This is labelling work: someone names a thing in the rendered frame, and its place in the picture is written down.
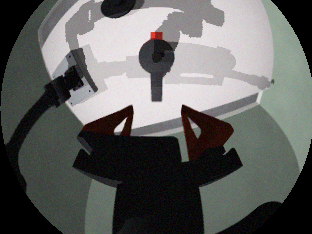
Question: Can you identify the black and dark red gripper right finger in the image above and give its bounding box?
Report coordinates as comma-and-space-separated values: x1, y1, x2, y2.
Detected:
181, 104, 234, 161

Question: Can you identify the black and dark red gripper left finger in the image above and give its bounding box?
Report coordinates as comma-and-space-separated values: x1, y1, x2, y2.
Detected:
81, 105, 134, 136

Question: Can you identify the black round disk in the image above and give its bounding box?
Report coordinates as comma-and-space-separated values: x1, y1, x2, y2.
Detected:
101, 0, 136, 19

